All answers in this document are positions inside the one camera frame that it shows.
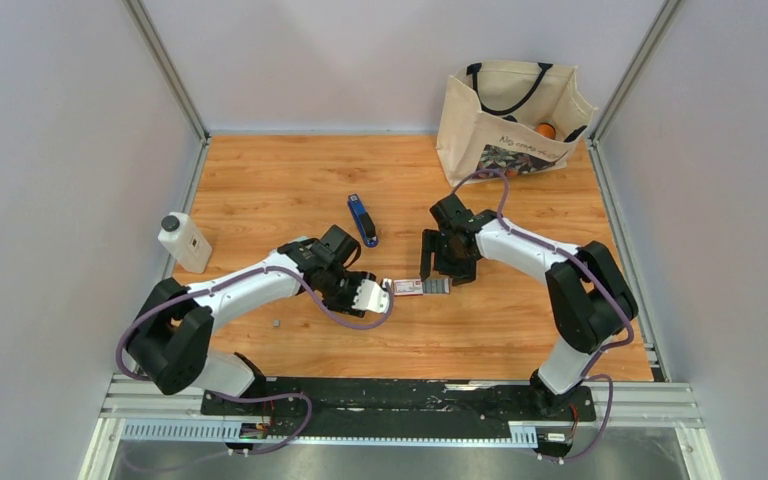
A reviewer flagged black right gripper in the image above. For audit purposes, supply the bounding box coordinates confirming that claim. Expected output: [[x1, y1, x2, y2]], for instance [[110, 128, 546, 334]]
[[420, 228, 477, 286]]

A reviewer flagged red white staple box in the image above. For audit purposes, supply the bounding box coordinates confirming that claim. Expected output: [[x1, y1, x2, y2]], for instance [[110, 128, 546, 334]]
[[383, 278, 451, 296]]

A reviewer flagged blue black stapler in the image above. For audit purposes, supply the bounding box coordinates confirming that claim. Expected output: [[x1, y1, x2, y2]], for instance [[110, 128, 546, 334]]
[[347, 194, 378, 248]]

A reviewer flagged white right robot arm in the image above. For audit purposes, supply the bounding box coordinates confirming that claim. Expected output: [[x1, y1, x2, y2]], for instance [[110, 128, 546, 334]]
[[419, 194, 639, 419]]

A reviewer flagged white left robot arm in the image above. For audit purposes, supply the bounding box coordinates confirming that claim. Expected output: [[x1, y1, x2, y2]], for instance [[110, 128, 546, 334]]
[[115, 225, 393, 415]]

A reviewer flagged white bottle black cap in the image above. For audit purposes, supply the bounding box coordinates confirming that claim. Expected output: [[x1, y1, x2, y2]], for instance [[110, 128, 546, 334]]
[[157, 212, 213, 274]]

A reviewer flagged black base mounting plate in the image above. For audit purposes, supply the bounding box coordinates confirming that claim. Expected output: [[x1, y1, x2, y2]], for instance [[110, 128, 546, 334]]
[[201, 377, 596, 439]]

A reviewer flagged beige canvas tote bag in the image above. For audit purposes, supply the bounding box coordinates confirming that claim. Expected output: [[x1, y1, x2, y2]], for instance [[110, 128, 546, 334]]
[[436, 61, 597, 186]]

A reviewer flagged orange ball in bag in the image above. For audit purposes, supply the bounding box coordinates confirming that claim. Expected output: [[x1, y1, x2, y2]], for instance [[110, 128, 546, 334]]
[[535, 123, 557, 140]]

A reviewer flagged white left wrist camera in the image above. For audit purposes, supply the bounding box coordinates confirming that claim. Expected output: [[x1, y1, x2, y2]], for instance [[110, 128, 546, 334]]
[[352, 279, 391, 314]]

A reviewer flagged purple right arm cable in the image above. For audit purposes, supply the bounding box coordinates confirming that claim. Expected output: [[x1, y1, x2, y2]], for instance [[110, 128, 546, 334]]
[[450, 168, 637, 463]]

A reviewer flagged slotted white cable duct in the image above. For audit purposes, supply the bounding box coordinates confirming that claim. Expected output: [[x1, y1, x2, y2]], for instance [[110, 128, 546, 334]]
[[120, 420, 538, 448]]

